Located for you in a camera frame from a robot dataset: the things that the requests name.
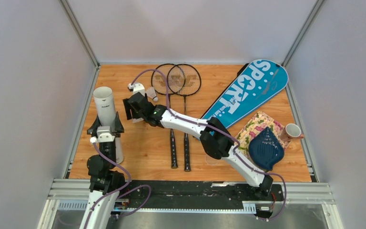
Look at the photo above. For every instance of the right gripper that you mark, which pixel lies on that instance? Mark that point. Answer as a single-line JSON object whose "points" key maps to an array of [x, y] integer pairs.
{"points": [[128, 108]]}

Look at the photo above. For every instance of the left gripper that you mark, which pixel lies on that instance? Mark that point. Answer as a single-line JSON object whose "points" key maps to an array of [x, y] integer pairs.
{"points": [[118, 127]]}

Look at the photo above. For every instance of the white shuttlecock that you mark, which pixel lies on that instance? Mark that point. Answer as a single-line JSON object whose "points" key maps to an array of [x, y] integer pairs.
{"points": [[151, 93], [135, 120]]}

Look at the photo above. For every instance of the white shuttlecock tube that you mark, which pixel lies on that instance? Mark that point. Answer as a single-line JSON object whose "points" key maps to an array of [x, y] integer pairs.
{"points": [[106, 111]]}

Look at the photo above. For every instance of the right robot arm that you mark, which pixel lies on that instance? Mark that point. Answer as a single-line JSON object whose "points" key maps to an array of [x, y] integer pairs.
{"points": [[216, 140]]}

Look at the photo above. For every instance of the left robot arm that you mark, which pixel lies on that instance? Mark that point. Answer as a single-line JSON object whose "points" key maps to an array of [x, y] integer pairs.
{"points": [[105, 184]]}

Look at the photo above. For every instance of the right black badminton racket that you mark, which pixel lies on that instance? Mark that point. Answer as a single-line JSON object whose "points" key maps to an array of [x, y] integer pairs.
{"points": [[184, 80]]}

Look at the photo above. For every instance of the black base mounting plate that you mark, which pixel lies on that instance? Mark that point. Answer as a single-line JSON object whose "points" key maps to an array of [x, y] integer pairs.
{"points": [[196, 194]]}

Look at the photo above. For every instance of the clear plastic tube lid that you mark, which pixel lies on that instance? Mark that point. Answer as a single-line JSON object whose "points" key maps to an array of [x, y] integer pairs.
{"points": [[211, 161]]}

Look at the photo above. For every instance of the floral tray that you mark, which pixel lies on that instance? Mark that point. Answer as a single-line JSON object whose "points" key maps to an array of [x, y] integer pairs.
{"points": [[255, 126]]}

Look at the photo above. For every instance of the blue racket cover bag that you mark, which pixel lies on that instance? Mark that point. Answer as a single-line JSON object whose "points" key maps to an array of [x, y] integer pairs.
{"points": [[256, 83]]}

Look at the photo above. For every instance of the blue leaf-shaped dish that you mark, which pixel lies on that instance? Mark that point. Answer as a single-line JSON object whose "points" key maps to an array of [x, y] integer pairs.
{"points": [[265, 150]]}

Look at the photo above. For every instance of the white and pink mug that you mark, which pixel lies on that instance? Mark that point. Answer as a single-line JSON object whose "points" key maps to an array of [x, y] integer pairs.
{"points": [[291, 132]]}

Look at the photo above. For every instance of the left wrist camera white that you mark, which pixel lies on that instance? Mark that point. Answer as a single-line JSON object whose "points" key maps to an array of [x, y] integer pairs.
{"points": [[93, 140]]}

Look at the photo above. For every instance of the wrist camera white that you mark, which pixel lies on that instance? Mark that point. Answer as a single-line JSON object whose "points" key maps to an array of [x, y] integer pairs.
{"points": [[137, 88], [93, 140]]}

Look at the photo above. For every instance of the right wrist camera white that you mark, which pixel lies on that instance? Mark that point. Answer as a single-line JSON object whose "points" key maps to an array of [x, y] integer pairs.
{"points": [[137, 88]]}

